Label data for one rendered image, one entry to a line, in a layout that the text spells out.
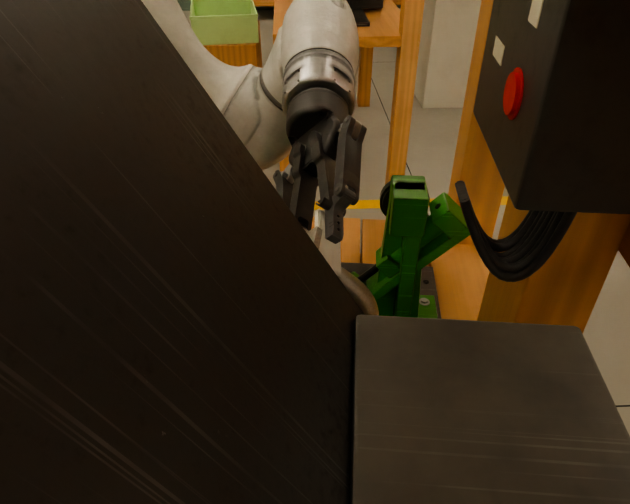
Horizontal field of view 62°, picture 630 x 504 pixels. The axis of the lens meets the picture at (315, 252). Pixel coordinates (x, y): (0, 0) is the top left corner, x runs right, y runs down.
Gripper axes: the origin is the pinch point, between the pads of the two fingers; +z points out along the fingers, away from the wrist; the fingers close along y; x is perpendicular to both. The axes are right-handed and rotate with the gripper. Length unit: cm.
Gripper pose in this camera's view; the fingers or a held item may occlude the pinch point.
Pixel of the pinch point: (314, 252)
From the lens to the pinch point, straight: 52.7
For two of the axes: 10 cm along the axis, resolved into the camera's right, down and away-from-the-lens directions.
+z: -0.2, 8.4, -5.4
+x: 7.4, 3.8, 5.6
